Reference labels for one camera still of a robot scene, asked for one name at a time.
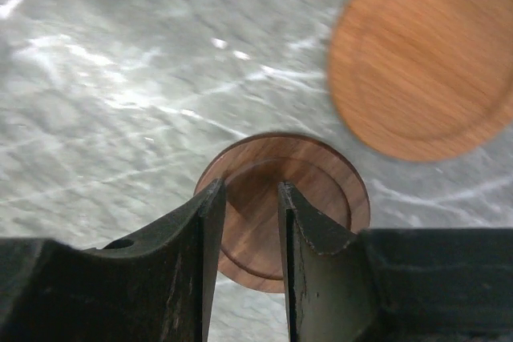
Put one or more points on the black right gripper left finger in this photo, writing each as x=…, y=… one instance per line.
x=155, y=284

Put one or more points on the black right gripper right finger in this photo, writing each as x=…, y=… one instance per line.
x=391, y=284

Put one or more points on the light orange wooden coaster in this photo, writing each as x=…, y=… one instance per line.
x=423, y=80

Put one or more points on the dark walnut wooden coaster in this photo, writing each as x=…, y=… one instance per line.
x=251, y=168

